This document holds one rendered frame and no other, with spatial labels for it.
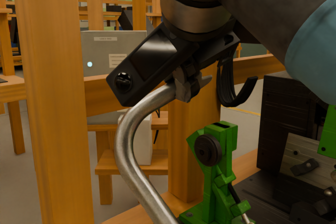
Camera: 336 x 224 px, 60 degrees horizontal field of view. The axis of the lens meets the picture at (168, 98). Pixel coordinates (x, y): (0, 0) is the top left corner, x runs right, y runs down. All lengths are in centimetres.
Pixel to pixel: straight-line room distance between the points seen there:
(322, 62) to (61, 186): 57
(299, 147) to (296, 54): 74
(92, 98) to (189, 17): 49
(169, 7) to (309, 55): 14
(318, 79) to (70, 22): 48
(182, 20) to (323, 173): 70
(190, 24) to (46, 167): 45
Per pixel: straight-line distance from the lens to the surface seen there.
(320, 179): 91
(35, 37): 57
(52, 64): 58
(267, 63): 126
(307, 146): 91
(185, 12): 27
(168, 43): 32
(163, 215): 44
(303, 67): 19
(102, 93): 73
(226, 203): 75
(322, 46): 18
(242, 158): 123
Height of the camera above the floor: 141
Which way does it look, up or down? 14 degrees down
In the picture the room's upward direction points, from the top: straight up
